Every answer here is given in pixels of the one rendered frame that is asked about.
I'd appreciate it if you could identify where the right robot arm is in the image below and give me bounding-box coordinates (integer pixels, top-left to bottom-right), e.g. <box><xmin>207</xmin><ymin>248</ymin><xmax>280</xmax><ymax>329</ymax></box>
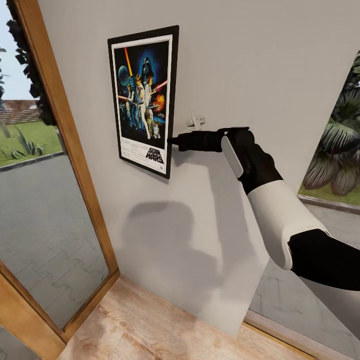
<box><xmin>167</xmin><ymin>115</ymin><xmax>360</xmax><ymax>340</ymax></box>

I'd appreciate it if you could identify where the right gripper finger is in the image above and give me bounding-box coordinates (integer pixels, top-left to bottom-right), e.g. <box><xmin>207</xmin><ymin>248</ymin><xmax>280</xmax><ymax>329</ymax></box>
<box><xmin>167</xmin><ymin>137</ymin><xmax>179</xmax><ymax>145</ymax></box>

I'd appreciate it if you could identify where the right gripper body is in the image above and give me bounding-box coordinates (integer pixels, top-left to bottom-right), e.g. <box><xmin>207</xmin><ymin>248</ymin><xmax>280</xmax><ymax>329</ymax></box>
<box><xmin>178</xmin><ymin>131</ymin><xmax>208</xmax><ymax>152</ymax></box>

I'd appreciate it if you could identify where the poster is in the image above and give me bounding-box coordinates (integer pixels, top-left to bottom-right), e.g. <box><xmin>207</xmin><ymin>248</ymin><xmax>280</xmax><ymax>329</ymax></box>
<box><xmin>107</xmin><ymin>25</ymin><xmax>180</xmax><ymax>180</ymax></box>

